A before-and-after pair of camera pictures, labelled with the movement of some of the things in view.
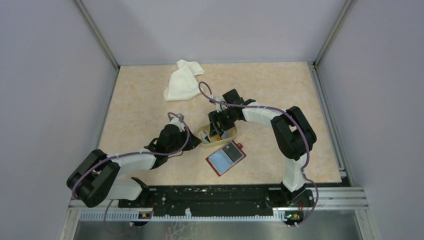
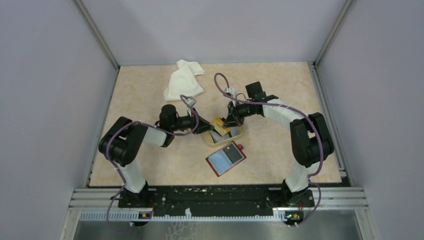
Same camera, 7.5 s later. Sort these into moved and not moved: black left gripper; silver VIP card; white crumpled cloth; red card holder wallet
Moved: silver VIP card; black left gripper
Not moved: white crumpled cloth; red card holder wallet
